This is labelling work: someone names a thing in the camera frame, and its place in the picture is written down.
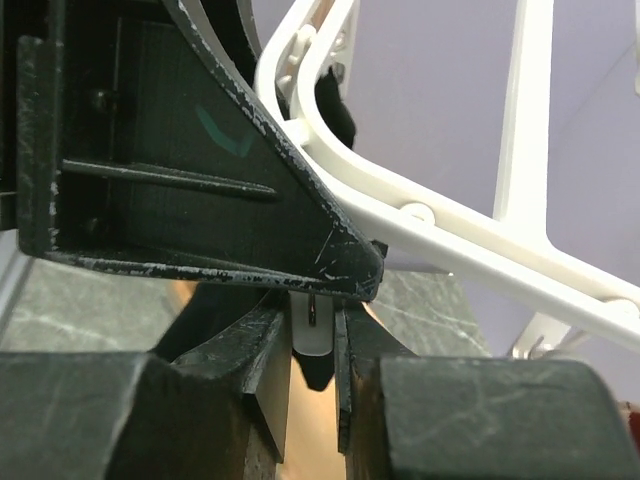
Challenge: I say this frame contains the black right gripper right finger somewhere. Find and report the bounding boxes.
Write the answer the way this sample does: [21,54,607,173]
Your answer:
[334,307,639,479]

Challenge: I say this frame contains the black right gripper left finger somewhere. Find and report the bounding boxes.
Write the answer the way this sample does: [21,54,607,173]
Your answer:
[1,300,290,479]

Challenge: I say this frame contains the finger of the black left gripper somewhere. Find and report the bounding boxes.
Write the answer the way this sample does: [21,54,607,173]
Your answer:
[14,1,384,300]

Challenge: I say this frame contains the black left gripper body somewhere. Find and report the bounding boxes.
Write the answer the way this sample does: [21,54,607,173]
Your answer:
[1,1,65,230]

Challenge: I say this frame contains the white plastic clothes peg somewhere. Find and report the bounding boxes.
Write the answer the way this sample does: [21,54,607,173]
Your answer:
[290,291,335,357]

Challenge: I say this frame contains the white plastic clip hanger frame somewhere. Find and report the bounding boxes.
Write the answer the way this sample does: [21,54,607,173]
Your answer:
[252,1,639,359]

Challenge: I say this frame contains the wooden clothes rack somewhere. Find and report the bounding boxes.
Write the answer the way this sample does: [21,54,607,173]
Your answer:
[275,354,346,480]

